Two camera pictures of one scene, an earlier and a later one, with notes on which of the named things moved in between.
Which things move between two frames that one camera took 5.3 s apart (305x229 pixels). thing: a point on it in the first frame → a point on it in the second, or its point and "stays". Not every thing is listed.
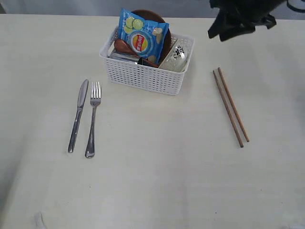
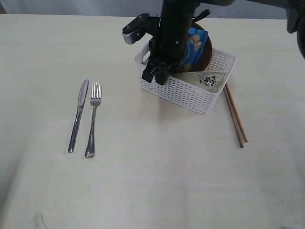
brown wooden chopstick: (238, 137) → (234, 118)
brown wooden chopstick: (232, 103) stays
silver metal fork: (95, 99) stays
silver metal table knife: (81, 102) stays
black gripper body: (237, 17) → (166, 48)
